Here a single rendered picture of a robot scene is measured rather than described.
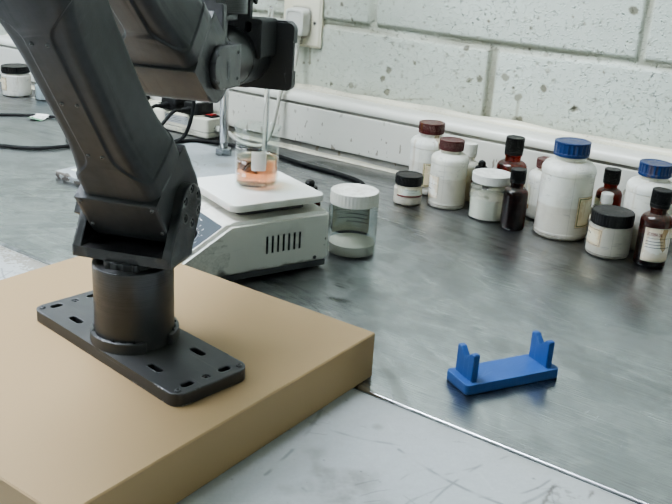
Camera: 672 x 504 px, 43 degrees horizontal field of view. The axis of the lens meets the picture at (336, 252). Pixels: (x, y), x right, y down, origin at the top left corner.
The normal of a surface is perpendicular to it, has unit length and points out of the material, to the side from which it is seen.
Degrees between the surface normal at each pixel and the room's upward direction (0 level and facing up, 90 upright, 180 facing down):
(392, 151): 90
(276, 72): 87
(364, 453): 0
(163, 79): 139
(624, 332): 0
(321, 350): 0
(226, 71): 90
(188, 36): 83
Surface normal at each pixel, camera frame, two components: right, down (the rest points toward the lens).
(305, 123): -0.58, 0.25
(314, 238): 0.55, 0.32
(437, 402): 0.06, -0.94
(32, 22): -0.24, 0.81
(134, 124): 0.95, 0.15
